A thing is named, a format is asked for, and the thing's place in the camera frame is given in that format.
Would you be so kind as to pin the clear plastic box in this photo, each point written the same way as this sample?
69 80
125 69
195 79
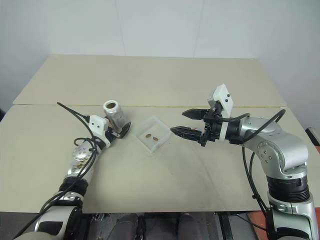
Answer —
160 125

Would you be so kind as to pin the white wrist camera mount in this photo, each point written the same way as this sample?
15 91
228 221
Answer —
98 125
223 98

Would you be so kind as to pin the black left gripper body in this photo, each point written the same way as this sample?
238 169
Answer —
113 133

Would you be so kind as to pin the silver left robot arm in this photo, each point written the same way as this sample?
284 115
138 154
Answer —
80 152

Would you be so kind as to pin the dark object with red edge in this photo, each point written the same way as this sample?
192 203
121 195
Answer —
313 136

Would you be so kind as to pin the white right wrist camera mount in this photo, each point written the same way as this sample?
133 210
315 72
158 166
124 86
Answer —
223 98

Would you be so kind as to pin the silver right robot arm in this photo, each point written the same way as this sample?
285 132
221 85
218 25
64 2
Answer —
275 140

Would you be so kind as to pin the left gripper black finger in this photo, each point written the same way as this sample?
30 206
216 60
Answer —
126 128

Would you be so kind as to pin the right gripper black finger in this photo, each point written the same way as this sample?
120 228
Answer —
195 114
186 133

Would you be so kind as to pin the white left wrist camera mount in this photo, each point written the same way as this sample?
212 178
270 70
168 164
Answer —
98 125

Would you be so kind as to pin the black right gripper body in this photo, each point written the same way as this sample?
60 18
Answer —
212 127

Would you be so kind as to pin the clear jar with red stripe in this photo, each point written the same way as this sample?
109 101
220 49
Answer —
115 115

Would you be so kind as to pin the dark grey rounded shape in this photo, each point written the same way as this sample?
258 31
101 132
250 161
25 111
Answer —
126 227

